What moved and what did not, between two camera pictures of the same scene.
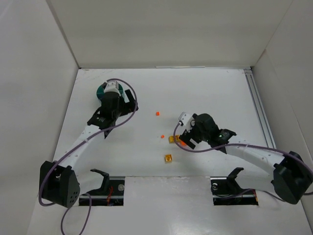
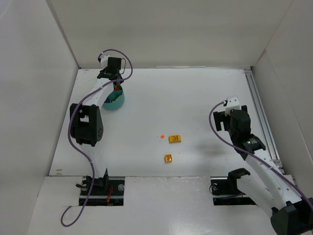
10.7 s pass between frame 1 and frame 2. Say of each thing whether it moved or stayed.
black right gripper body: moved
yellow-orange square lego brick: stayed
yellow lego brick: stayed
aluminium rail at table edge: stayed
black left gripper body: moved
